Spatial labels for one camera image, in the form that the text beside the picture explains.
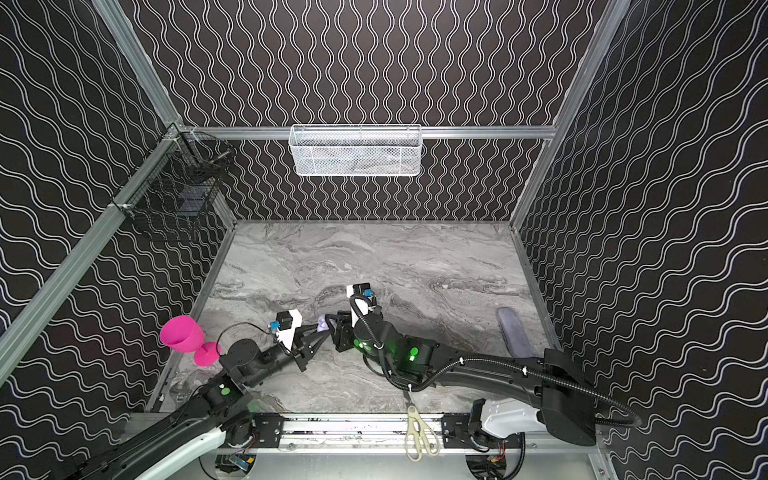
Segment purple earbud charging case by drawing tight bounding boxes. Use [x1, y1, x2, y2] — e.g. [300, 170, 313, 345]
[317, 316, 332, 332]

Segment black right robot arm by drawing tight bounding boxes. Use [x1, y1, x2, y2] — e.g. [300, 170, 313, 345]
[325, 311, 642, 446]

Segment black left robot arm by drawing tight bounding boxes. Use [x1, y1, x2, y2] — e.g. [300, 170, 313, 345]
[46, 325, 331, 479]

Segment grey purple glasses case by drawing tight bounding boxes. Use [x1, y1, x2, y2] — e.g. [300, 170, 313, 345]
[496, 307, 535, 358]

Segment pink plastic goblet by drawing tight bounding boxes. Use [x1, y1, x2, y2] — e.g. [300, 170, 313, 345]
[160, 315, 221, 367]

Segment aluminium back horizontal bar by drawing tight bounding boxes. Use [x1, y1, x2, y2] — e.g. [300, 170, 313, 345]
[182, 125, 556, 141]

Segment aluminium left side bar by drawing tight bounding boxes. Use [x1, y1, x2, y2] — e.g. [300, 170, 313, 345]
[1, 126, 180, 381]

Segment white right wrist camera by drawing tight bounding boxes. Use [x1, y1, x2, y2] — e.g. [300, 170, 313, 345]
[346, 283, 377, 314]

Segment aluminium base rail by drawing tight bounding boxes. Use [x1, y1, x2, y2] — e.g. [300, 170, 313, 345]
[218, 413, 499, 455]

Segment beige handled scissors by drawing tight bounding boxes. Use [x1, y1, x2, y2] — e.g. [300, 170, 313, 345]
[403, 391, 441, 462]

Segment white wire basket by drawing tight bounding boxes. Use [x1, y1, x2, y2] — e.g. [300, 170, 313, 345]
[288, 133, 424, 177]

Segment black wire basket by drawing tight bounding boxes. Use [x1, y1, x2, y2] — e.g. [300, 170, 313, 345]
[116, 125, 236, 245]

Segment aluminium corner frame post right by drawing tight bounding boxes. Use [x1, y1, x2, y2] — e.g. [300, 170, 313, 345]
[510, 0, 631, 231]

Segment aluminium corner frame post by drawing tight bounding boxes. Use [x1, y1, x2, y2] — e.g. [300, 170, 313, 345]
[510, 0, 631, 231]
[92, 0, 183, 127]

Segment aluminium corner frame post left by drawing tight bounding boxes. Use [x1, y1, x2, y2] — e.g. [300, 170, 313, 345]
[92, 0, 183, 127]

